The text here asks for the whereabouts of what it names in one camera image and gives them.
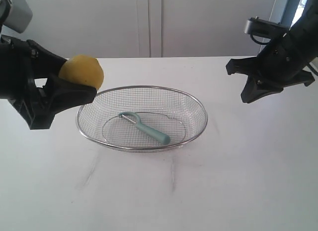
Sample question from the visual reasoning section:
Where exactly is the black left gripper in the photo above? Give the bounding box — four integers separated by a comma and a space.
0, 36, 96, 130

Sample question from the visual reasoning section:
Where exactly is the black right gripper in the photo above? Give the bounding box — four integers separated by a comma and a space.
226, 29, 316, 103

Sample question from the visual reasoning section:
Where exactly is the yellow lemon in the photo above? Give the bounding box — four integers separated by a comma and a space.
58, 55, 104, 90

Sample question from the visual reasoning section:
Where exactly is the teal handled peeler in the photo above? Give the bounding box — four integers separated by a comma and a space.
118, 112, 171, 145

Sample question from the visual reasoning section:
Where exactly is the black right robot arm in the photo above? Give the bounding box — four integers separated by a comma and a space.
226, 0, 318, 103

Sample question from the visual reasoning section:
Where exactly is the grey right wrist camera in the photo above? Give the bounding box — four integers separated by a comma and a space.
244, 17, 289, 39

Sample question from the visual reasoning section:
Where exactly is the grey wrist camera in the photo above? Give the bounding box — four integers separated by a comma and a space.
244, 17, 289, 39
0, 0, 33, 33

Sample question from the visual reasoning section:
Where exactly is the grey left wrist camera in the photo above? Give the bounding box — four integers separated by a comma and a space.
0, 0, 33, 33

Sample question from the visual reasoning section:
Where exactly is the oval metal wire basket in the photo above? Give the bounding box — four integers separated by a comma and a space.
76, 85, 208, 153

